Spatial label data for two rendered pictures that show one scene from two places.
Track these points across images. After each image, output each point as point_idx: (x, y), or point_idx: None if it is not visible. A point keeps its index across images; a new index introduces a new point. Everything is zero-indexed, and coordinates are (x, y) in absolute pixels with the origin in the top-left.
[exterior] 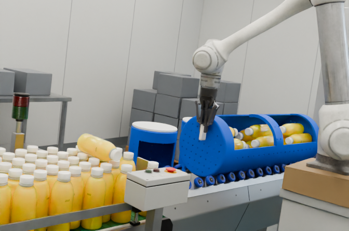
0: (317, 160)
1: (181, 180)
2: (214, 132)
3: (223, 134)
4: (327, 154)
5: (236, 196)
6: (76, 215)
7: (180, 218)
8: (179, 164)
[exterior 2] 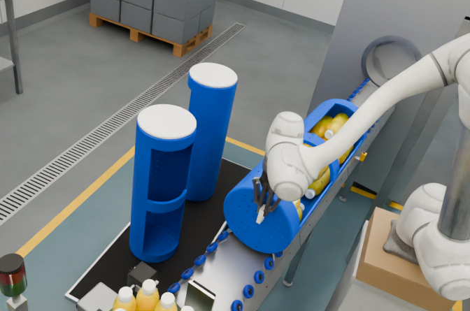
0: (396, 244)
1: None
2: (276, 216)
3: (289, 222)
4: (412, 246)
5: (289, 254)
6: None
7: None
8: (225, 234)
